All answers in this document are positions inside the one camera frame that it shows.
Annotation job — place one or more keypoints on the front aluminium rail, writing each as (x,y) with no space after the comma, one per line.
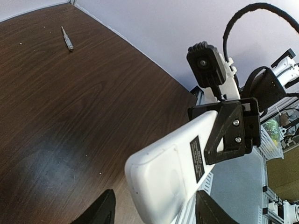
(240,187)

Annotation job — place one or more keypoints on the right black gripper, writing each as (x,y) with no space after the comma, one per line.
(235,131)

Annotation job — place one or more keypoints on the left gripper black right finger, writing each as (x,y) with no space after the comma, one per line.
(208,211)

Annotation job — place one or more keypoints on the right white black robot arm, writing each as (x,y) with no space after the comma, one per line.
(267,84)

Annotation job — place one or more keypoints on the small silver screwdriver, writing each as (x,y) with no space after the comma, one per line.
(67,40)

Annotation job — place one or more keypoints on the white perforated basket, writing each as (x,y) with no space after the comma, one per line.
(271,140)

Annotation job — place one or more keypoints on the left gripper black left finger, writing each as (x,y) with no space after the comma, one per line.
(101,211)

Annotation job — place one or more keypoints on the white remote control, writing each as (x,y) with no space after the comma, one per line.
(167,173)

